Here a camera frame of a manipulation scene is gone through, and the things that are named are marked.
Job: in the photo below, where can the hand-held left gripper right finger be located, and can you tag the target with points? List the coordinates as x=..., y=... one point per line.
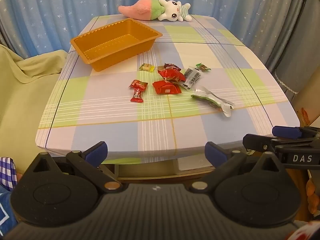
x=214, y=152

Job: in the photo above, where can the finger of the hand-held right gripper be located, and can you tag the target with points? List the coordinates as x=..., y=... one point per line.
x=285, y=132
x=257, y=142

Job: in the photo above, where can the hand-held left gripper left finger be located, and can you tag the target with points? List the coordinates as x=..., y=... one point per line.
x=96, y=152

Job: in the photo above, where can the silver and green snack packet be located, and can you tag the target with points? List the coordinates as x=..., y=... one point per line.
x=212, y=100

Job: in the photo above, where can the small red candy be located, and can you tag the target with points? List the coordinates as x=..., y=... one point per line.
x=137, y=95

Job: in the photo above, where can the black striped snack packet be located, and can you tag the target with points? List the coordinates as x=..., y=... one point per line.
x=192, y=77

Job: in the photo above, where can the wide red candy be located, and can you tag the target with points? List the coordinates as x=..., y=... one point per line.
x=138, y=84

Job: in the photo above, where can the red snack packet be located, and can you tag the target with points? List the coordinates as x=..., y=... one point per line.
x=172, y=75
x=166, y=87

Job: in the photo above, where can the green candy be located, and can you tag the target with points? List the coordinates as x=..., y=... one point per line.
x=202, y=67

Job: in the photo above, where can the red and brown candy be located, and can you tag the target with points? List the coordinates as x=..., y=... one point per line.
x=172, y=66

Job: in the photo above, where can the yellow candy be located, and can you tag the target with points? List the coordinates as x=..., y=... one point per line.
x=146, y=67

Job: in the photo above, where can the orange plastic tray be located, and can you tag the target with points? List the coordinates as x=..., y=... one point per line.
x=112, y=42

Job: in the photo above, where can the red and white cloth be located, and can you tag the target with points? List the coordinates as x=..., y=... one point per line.
x=305, y=232

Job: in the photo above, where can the grey curtain with lace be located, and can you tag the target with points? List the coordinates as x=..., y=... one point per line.
x=295, y=55

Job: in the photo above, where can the blue checked cloth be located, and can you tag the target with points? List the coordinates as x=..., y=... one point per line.
x=7, y=172

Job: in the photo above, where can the light green sofa cover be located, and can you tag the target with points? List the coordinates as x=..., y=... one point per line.
x=25, y=92

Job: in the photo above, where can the blue denim cloth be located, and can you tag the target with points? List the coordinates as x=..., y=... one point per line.
x=6, y=210

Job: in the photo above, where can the blue starry curtain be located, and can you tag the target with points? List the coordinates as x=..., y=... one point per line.
x=75, y=5

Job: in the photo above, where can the pink and white plush toy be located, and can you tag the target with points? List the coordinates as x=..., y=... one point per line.
x=172, y=10

